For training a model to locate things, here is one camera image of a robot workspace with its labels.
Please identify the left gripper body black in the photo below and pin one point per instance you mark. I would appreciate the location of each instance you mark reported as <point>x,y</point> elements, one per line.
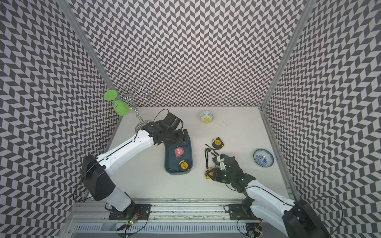
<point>176,137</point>

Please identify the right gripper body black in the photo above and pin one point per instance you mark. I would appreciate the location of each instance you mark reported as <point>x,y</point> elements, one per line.
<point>223,176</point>

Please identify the pink tape measure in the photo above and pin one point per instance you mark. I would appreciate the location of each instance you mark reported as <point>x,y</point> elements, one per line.
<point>179,151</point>

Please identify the teal plastic storage box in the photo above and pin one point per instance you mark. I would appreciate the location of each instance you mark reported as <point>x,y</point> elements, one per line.
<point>171,163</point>

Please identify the black yellow tape measure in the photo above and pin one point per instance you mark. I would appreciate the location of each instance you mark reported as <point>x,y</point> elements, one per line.
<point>217,143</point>
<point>184,166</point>

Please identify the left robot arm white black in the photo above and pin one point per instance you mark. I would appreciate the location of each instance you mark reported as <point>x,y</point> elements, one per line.
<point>97,170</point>

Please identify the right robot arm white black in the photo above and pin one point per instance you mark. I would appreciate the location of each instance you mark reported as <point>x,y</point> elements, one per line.
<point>295,219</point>

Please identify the blue white patterned plate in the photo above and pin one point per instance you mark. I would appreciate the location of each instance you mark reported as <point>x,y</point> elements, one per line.
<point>263,158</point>

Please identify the small yellow patterned bowl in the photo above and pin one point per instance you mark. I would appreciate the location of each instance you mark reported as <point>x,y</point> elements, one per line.
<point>206,116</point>

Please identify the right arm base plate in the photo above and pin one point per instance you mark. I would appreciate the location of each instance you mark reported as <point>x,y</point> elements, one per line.
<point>240,212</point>

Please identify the chrome wire glass rack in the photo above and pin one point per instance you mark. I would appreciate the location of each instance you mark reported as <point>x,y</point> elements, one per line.
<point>131,96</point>

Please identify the aluminium front rail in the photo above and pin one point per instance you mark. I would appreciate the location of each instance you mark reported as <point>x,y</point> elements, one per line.
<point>165,218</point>

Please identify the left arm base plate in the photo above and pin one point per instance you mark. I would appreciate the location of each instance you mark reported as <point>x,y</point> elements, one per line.
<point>134,211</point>

